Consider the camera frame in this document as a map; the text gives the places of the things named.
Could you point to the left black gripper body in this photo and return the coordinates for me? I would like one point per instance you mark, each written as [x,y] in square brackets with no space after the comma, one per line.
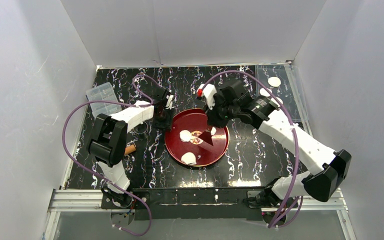
[162,117]

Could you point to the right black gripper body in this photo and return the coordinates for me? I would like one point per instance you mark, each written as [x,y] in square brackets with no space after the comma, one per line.
[214,117]

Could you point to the cut round wrapper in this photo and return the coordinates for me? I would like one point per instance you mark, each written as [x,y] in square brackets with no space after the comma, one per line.
[189,159]
[185,136]

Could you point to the red round lacquer plate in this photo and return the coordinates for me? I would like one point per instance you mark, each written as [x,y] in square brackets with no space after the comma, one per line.
[195,121]

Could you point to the wooden double-ended pastry roller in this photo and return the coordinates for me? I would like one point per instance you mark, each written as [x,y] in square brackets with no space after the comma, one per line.
[130,149]

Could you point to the white dough lump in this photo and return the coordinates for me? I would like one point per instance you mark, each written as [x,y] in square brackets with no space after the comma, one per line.
[213,131]

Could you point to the metal scraper wooden handle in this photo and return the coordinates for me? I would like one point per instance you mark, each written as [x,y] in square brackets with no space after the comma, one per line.
[206,136]

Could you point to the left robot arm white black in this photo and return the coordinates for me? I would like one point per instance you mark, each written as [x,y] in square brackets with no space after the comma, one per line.
[108,141]

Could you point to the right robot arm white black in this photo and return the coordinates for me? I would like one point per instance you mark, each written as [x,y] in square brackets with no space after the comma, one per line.
[326,167]

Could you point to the round dumpling wrapper left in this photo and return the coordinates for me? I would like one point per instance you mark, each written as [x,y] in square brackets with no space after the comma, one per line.
[265,93]

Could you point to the round dumpling wrapper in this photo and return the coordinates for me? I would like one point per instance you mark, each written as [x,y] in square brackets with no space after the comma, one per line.
[274,81]
[277,101]
[265,93]

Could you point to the round dumpling wrapper near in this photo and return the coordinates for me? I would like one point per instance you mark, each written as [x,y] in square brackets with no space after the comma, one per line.
[277,101]

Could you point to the round dumpling wrapper far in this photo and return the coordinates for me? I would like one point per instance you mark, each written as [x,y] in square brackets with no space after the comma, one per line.
[274,81]

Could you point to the clear acrylic tray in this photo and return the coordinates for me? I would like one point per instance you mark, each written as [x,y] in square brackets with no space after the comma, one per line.
[290,89]

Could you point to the clear plastic compartment box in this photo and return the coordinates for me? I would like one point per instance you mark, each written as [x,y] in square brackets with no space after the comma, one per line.
[103,92]

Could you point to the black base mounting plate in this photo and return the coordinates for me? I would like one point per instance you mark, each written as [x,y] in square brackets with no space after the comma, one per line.
[203,203]

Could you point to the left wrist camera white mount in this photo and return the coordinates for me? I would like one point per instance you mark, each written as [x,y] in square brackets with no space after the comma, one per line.
[169,102]

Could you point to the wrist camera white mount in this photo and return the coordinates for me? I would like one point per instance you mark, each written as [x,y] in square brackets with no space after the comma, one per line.
[207,93]
[169,102]

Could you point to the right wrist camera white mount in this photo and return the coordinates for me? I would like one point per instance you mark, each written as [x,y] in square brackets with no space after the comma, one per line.
[207,93]

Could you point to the aluminium frame rail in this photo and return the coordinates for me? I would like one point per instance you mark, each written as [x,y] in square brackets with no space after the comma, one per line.
[93,200]

